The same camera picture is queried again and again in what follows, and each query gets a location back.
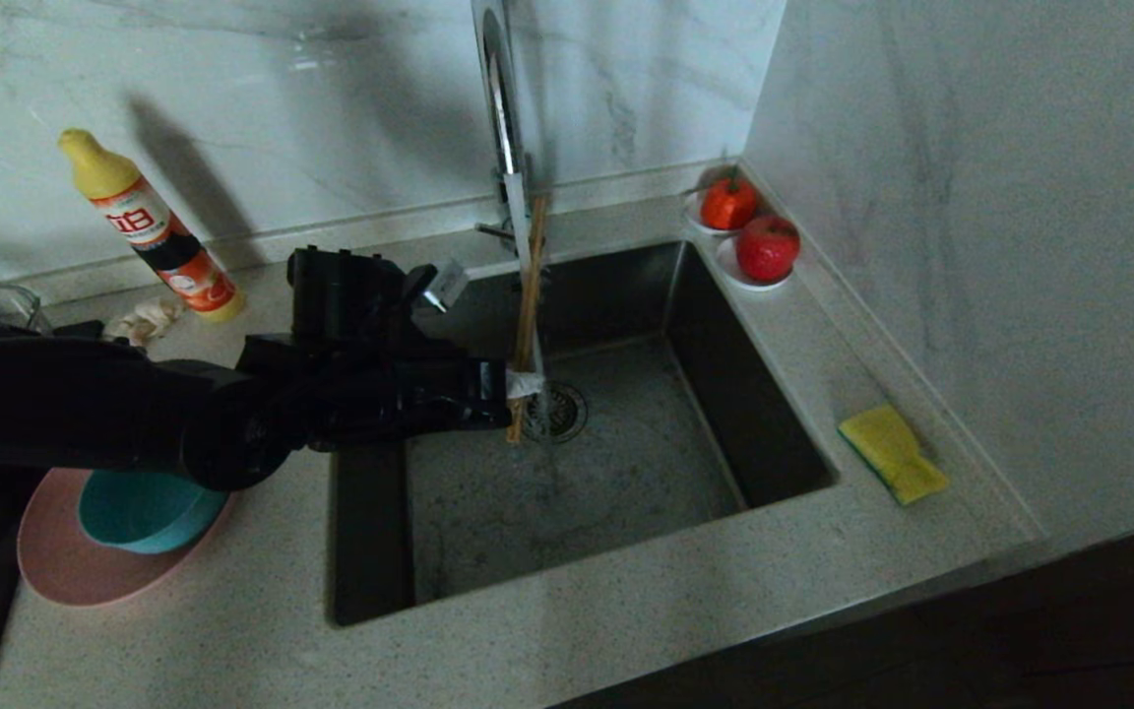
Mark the small white saucer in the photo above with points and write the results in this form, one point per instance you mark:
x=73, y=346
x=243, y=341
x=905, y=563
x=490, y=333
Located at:
x=692, y=217
x=727, y=268

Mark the round metal drain strainer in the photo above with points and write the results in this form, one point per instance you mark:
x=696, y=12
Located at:
x=567, y=414

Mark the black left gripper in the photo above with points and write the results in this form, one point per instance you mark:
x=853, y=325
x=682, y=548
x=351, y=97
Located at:
x=390, y=389

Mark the red apple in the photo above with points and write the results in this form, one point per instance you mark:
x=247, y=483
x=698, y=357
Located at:
x=767, y=248

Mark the chrome faucet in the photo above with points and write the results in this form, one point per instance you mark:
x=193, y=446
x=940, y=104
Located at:
x=503, y=118

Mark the yellow dish soap bottle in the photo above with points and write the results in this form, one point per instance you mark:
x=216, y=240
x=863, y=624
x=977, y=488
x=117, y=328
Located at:
x=158, y=241

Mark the yellow sponge green backing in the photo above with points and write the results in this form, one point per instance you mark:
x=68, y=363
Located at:
x=892, y=453

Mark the crumpled beige tissue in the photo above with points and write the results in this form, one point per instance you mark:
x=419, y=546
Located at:
x=146, y=317

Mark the orange-red tomato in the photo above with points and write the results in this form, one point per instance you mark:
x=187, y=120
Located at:
x=728, y=203

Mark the wooden stick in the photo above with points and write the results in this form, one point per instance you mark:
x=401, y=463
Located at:
x=537, y=256
x=525, y=325

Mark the pink plate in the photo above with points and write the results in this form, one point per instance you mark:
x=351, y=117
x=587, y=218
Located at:
x=65, y=561

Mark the teal bowl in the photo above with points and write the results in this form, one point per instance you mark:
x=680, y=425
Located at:
x=144, y=517

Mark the stainless steel sink basin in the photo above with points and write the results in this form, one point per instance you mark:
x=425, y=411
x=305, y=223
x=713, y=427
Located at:
x=626, y=492

